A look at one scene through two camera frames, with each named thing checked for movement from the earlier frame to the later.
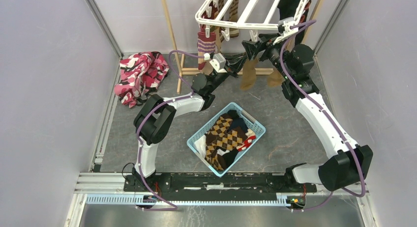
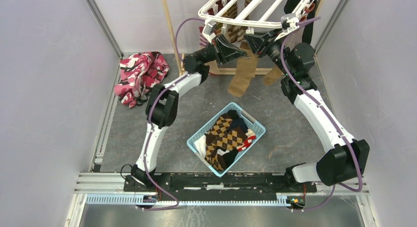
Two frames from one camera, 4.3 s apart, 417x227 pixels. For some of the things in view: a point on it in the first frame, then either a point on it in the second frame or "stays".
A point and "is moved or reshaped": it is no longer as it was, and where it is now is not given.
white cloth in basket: (200, 145) stays
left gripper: (230, 70) to (226, 51)
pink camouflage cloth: (140, 74) stays
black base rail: (205, 185) stays
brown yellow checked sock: (219, 137) stays
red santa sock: (251, 135) stays
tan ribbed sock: (249, 76) is moved or reshaped
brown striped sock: (234, 33) is moved or reshaped
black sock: (288, 3) is moved or reshaped
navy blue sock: (239, 122) stays
